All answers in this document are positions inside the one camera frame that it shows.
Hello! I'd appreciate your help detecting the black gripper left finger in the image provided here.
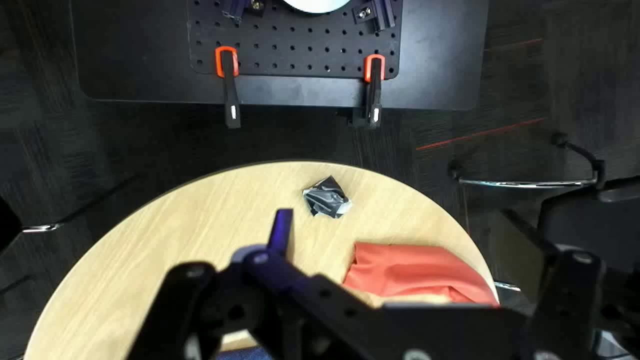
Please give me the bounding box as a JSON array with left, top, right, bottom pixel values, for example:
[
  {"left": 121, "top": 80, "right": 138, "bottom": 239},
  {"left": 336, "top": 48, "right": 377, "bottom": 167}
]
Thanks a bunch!
[{"left": 266, "top": 208, "right": 297, "bottom": 263}]

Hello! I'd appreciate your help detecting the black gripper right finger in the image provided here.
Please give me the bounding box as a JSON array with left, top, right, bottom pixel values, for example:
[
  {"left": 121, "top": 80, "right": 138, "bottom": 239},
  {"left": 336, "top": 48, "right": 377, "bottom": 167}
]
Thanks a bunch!
[{"left": 501, "top": 208, "right": 565, "bottom": 269}]

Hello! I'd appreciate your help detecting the small black crumpled clip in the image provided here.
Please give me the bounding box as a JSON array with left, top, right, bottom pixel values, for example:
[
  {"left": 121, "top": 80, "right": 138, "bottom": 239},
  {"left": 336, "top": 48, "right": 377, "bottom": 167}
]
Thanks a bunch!
[{"left": 302, "top": 173, "right": 355, "bottom": 219}]

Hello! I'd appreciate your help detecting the orange cloth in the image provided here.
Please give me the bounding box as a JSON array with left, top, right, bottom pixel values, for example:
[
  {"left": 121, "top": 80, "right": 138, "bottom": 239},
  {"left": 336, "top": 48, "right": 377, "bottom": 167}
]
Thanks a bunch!
[{"left": 343, "top": 239, "right": 503, "bottom": 310}]

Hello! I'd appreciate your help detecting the orange-tipped black bar clamp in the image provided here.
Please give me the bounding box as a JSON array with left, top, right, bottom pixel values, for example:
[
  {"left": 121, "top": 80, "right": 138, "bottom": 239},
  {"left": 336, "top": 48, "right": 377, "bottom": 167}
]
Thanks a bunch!
[
  {"left": 350, "top": 51, "right": 389, "bottom": 129},
  {"left": 214, "top": 44, "right": 245, "bottom": 129}
]

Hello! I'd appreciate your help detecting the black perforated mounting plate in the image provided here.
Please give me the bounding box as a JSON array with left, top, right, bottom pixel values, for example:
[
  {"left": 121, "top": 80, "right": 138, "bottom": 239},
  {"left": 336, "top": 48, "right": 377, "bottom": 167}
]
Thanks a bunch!
[{"left": 189, "top": 0, "right": 405, "bottom": 80}]

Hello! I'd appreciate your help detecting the black robot cart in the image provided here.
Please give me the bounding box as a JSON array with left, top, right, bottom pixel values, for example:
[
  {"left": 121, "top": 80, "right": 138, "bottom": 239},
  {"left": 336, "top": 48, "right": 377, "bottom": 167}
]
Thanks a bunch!
[{"left": 70, "top": 0, "right": 493, "bottom": 114}]

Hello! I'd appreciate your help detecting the black metal-frame chair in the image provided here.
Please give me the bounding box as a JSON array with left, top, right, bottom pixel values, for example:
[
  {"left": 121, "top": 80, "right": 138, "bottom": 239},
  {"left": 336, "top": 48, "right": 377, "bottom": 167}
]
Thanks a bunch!
[{"left": 447, "top": 129, "right": 640, "bottom": 295}]

